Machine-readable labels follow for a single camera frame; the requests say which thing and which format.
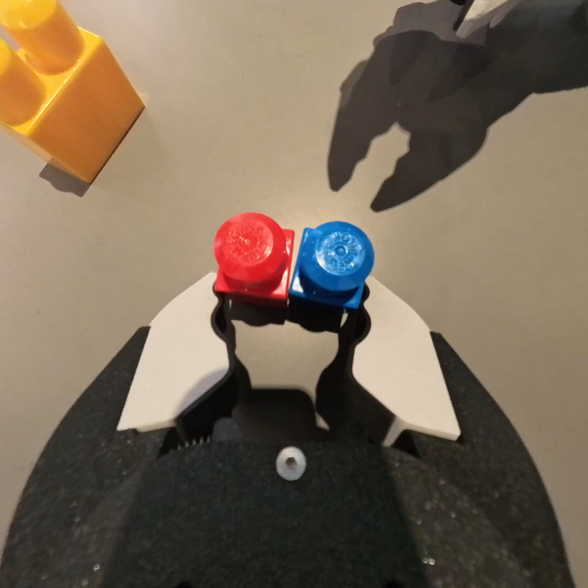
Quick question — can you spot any blue one-stud block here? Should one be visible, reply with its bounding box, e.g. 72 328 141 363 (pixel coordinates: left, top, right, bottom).
288 221 375 311

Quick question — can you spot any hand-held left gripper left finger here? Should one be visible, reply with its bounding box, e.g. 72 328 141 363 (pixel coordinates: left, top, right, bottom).
117 272 251 443

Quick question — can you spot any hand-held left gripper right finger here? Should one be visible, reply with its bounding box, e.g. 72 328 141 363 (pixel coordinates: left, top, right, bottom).
317 277 461 447

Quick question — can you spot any yellow two-stud block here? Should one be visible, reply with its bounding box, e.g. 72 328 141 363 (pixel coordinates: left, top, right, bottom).
0 0 146 182

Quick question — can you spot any red one-stud block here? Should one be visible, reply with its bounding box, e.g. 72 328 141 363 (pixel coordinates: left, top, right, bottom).
213 212 295 307

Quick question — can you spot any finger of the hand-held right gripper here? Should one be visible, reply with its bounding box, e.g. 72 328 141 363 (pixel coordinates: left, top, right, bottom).
452 0 511 33

